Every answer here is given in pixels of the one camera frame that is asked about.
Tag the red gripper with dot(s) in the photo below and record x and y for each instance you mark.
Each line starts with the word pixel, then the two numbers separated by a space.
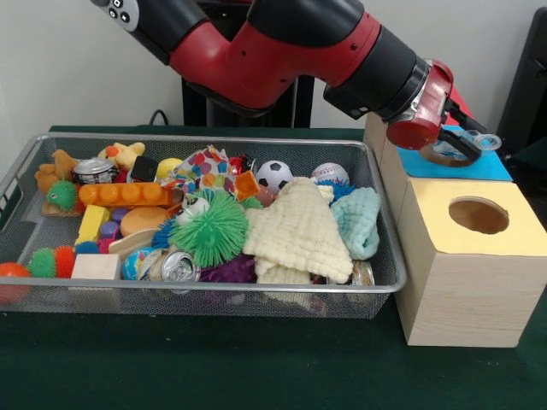
pixel 427 107

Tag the crushed clear plastic bottle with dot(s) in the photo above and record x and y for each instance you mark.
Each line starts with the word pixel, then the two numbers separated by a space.
pixel 466 143

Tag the light blue waffle cloth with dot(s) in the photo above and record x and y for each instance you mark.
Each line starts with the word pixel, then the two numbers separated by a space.
pixel 359 222

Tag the cream waffle cloth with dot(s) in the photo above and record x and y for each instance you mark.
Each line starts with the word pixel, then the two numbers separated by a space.
pixel 295 230

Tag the colourful heart-print cloth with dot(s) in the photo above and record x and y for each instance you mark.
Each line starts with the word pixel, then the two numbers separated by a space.
pixel 205 171

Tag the green spiky googly-eyed toy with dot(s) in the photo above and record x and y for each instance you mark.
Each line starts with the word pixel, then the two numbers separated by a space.
pixel 213 232

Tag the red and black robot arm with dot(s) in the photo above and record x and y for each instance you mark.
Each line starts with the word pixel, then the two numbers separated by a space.
pixel 278 55

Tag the wooden box with three holes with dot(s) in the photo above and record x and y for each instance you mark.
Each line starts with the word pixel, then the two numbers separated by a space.
pixel 470 299

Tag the dark green table cloth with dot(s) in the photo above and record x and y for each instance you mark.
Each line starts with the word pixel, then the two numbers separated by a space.
pixel 532 151
pixel 213 363

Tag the black upright panel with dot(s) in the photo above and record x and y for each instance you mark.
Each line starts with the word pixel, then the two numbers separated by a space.
pixel 525 85

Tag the small white baseball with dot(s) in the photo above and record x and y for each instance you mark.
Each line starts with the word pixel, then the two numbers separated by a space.
pixel 330 172

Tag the small soccer ball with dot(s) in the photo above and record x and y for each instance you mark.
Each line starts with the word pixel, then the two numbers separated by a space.
pixel 275 175

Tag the silver drinks can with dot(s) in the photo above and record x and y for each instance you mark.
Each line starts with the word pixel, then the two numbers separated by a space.
pixel 179 265

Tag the orange bumpy toy block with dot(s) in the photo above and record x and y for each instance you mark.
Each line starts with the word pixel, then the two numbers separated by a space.
pixel 128 194

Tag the yellow wooden block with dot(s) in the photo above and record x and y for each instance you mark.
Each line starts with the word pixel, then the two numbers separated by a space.
pixel 92 222

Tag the plain wooden block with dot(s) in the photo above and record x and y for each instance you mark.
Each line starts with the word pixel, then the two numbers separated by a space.
pixel 95 267

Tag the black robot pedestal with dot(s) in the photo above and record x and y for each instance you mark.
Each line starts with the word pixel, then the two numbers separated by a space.
pixel 201 111

